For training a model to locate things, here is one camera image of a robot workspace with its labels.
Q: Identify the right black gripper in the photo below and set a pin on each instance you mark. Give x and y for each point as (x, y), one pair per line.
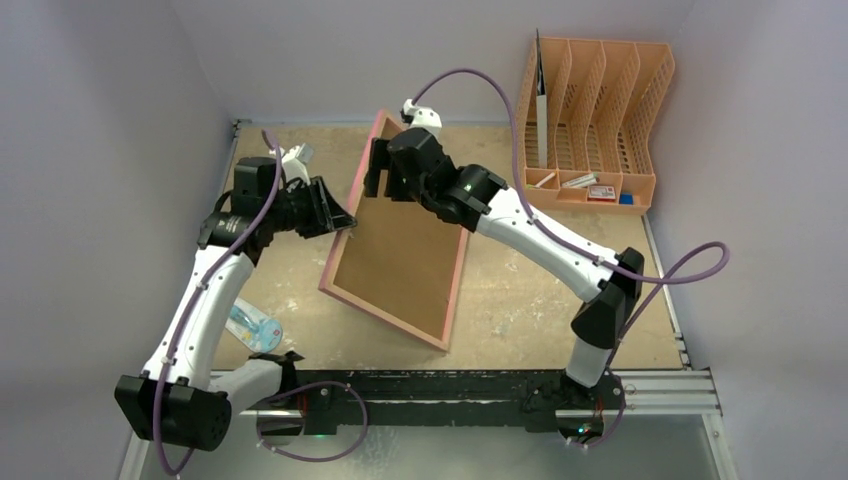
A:
(387, 169)

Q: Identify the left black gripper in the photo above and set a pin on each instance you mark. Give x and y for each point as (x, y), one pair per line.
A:
(336, 218)

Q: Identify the brown frame backing board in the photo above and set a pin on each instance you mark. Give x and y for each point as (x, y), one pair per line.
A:
(397, 265)

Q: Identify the pink wooden picture frame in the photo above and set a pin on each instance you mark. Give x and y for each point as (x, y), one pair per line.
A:
(358, 185)

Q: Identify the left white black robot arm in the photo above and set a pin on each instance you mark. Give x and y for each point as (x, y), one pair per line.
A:
(205, 298)

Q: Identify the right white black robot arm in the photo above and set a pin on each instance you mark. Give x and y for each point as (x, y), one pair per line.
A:
(606, 281)

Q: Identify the blue tape dispenser pack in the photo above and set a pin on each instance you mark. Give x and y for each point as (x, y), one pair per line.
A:
(256, 330)

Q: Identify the white marker pen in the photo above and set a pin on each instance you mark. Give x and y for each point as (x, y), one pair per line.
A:
(550, 176)

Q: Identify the white folder in organizer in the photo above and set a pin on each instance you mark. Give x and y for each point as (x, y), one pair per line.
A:
(541, 106)

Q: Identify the white red glue stick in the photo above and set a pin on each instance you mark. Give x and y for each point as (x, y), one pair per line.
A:
(582, 181)

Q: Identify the orange plastic file organizer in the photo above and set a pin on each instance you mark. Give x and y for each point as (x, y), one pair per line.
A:
(603, 99)

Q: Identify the red white small box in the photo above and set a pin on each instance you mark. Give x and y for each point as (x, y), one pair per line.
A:
(601, 193)

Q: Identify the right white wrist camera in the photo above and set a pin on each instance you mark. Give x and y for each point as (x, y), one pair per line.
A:
(415, 116)

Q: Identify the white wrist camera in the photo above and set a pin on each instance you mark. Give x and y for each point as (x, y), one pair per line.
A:
(415, 116)
(290, 165)

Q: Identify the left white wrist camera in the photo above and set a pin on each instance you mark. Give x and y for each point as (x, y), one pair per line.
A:
(290, 165)

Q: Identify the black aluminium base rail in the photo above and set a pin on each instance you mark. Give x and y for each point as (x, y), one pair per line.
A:
(321, 401)

